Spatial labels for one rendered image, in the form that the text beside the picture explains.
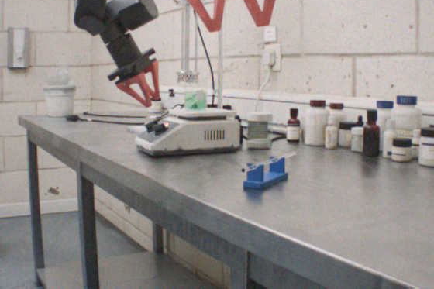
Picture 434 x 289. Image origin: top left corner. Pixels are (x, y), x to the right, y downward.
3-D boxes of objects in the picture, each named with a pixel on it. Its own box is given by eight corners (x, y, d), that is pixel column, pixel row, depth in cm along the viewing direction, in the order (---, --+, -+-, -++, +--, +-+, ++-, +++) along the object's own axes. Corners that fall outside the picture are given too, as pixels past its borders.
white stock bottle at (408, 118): (387, 151, 115) (390, 94, 114) (418, 153, 113) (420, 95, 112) (389, 156, 108) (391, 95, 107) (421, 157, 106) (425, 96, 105)
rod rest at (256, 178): (262, 189, 78) (263, 166, 78) (242, 187, 80) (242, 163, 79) (288, 178, 87) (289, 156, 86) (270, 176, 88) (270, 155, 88)
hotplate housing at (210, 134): (151, 157, 107) (151, 118, 106) (134, 149, 119) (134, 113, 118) (249, 152, 116) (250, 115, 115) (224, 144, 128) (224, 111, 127)
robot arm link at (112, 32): (98, 16, 106) (87, 22, 101) (124, 1, 104) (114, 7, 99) (113, 44, 108) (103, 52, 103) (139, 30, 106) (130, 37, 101)
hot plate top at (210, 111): (186, 117, 110) (186, 112, 110) (167, 113, 121) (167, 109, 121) (239, 115, 115) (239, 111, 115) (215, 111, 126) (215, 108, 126)
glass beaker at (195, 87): (212, 112, 117) (213, 75, 116) (197, 114, 112) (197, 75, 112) (191, 111, 120) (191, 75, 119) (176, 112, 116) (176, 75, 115)
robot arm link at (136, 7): (76, -9, 100) (75, 22, 95) (122, -37, 96) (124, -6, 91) (111, 22, 109) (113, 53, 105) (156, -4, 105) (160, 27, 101)
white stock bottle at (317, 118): (307, 146, 125) (308, 100, 124) (302, 142, 131) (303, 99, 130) (331, 146, 125) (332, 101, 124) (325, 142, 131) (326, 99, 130)
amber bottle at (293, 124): (287, 140, 136) (287, 108, 135) (300, 141, 135) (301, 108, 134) (286, 142, 132) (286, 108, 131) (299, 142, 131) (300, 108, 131)
